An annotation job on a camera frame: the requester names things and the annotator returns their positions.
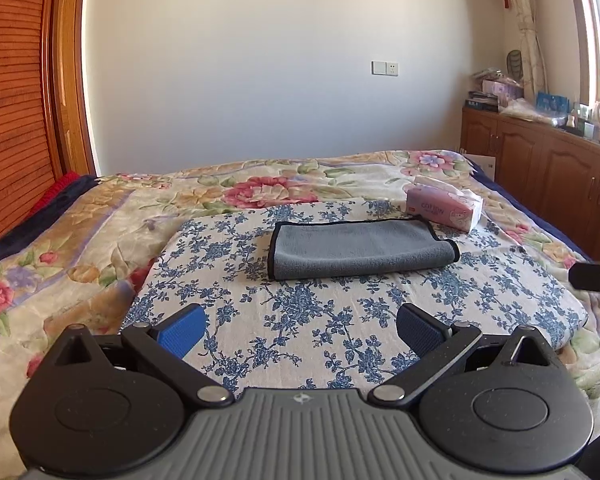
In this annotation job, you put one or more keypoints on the purple and grey towel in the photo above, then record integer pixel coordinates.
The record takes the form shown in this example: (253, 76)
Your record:
(343, 249)

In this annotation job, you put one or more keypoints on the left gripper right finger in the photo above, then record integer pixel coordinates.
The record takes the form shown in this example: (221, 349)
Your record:
(449, 350)

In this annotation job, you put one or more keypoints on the white wall socket plate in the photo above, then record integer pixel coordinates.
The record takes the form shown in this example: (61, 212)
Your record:
(381, 68)

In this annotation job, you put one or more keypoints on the wooden side cabinet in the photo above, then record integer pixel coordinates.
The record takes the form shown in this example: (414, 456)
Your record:
(552, 172)

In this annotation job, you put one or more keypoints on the floral quilted bedspread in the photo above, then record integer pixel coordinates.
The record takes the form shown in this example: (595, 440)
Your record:
(90, 265)

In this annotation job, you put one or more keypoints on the white box beside bed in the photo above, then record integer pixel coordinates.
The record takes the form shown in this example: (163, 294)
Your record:
(485, 163)

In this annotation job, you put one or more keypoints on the pink cotton tissue pack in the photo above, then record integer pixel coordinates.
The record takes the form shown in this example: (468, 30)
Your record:
(443, 203)

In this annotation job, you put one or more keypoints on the wooden louvered wardrobe door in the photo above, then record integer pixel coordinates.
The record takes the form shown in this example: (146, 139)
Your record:
(29, 156)

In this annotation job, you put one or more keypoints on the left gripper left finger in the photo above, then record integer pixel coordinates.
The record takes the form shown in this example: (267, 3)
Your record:
(141, 367)

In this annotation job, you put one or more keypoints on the cream patterned curtain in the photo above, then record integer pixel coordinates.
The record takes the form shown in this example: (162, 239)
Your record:
(533, 64)

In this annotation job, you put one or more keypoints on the wooden panel door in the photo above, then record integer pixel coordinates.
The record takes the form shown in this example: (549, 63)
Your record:
(66, 83)

